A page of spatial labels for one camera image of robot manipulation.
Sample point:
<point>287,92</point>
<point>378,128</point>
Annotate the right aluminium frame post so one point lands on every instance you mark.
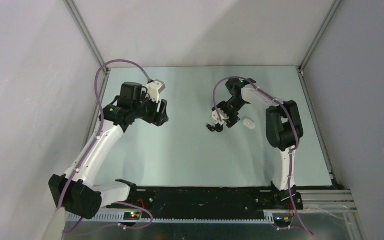
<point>320,34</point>

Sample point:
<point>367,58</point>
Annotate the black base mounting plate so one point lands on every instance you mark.
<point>213,203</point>

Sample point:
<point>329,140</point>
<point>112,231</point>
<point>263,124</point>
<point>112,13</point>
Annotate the controller board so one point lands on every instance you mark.
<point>282,222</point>
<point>132,216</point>

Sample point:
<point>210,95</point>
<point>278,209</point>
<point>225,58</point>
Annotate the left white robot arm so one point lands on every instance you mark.
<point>75,190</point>

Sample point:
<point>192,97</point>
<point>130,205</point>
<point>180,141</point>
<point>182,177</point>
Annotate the white earbud charging case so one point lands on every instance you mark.
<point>249,123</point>

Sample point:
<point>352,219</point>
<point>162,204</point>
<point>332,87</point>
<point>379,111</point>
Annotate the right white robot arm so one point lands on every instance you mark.
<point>283,127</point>

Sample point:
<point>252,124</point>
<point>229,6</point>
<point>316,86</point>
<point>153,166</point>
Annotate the black earbud pair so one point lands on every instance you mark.
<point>211,128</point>

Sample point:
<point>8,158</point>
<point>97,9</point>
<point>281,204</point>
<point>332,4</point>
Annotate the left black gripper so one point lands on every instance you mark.
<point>163,117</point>

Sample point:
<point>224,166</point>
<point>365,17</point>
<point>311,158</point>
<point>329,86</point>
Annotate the right controller board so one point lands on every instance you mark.
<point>282,222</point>

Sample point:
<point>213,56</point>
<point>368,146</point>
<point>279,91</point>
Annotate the left aluminium frame post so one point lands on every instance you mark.
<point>84,30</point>

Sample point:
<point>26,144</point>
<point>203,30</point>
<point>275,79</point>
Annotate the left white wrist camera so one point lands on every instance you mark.
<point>154,90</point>

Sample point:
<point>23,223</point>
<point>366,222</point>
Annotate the left controller board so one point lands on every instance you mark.
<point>132,216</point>

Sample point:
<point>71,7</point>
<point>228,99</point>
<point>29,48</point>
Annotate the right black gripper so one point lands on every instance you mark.
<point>222,105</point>

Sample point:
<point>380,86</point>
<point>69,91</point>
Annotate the aluminium frame post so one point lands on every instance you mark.
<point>84,30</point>
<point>320,34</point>

